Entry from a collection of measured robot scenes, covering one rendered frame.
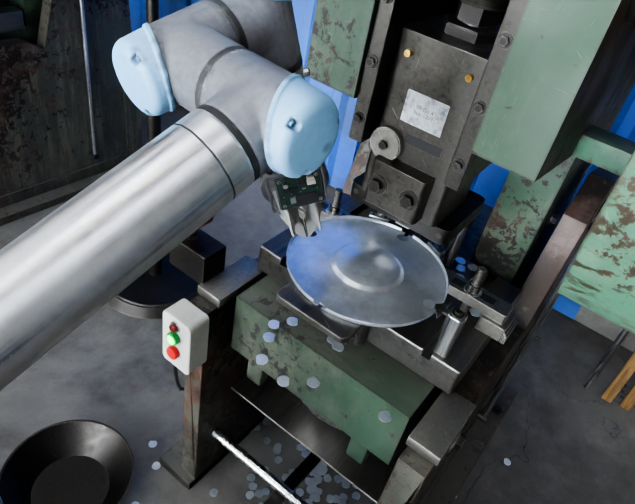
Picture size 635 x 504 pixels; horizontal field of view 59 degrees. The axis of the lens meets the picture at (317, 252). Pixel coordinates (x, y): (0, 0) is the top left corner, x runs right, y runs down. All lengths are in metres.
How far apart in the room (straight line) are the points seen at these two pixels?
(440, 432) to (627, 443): 1.20
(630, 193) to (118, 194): 0.38
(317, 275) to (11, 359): 0.62
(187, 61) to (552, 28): 0.43
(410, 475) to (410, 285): 0.31
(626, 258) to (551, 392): 1.58
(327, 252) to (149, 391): 0.90
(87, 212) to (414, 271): 0.70
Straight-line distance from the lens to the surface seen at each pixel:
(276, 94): 0.45
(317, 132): 0.46
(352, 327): 0.89
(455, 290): 1.07
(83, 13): 2.27
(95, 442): 1.64
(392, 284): 0.97
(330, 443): 1.32
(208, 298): 1.11
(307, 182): 0.67
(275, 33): 0.60
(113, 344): 1.88
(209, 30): 0.55
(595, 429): 2.09
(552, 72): 0.76
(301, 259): 0.98
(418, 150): 0.91
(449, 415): 1.01
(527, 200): 1.16
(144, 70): 0.53
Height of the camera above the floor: 1.40
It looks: 38 degrees down
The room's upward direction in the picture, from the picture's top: 12 degrees clockwise
